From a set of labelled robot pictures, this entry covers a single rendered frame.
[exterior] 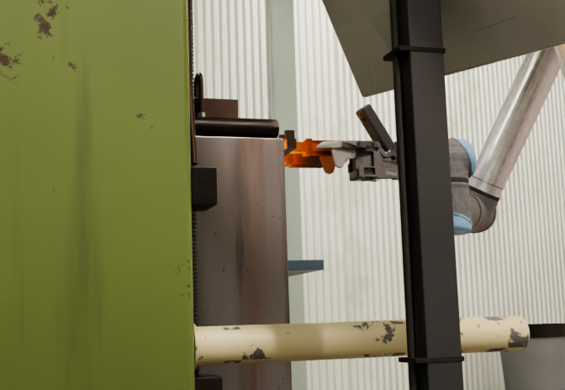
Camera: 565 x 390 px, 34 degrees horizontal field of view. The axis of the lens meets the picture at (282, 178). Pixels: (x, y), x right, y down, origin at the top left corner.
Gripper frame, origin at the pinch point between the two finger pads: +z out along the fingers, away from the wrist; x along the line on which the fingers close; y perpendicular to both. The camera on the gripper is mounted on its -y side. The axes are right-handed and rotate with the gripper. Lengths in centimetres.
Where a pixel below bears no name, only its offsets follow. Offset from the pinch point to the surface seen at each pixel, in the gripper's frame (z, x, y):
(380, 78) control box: 18, -91, 9
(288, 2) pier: -68, 270, -133
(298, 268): 10.3, -19.9, 28.1
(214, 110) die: 34, -61, 7
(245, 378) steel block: 31, -64, 46
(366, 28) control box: 21, -94, 4
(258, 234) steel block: 28, -64, 26
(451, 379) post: 19, -108, 45
